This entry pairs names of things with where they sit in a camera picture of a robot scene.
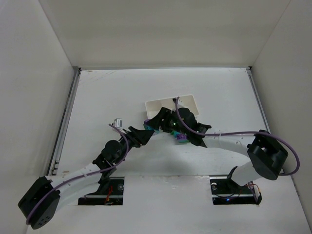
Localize green lego plate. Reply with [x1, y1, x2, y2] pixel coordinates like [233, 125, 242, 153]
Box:
[171, 131, 189, 143]

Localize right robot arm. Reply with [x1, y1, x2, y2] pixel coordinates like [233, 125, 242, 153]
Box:
[145, 107, 288, 186]

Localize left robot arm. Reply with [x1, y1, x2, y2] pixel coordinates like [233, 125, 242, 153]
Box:
[18, 127, 154, 230]

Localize white divided plastic container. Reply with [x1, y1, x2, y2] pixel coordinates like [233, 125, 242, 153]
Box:
[145, 95, 199, 119]

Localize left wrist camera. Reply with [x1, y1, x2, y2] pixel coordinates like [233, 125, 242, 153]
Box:
[112, 118, 123, 129]

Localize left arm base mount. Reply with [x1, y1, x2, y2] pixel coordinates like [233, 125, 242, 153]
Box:
[78, 177, 125, 206]

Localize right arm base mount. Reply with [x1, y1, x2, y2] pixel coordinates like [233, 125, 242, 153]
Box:
[210, 177, 262, 205]

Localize right aluminium rail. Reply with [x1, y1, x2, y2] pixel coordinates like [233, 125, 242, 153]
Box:
[246, 66, 286, 175]

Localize aluminium rail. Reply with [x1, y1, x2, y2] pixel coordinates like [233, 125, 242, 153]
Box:
[246, 66, 286, 175]
[45, 66, 81, 176]

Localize left aluminium rail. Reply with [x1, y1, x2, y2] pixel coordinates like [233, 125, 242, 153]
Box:
[45, 66, 81, 176]

